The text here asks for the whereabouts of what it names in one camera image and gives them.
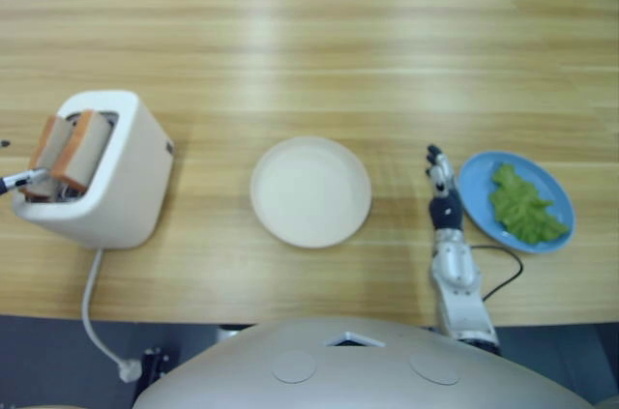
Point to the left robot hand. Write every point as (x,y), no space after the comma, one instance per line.
(21,179)

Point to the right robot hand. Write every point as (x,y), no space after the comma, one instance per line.
(446,208)

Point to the bread slice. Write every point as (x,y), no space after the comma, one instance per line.
(84,153)
(48,150)

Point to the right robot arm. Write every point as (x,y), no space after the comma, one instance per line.
(459,278)

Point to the blue round plate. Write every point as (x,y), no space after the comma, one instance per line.
(476,196)

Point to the green lettuce leaf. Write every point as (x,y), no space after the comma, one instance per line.
(522,206)

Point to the cream toaster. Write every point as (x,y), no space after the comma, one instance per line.
(130,177)

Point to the cream round plate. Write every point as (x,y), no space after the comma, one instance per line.
(310,192)

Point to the robot body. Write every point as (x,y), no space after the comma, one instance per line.
(358,375)

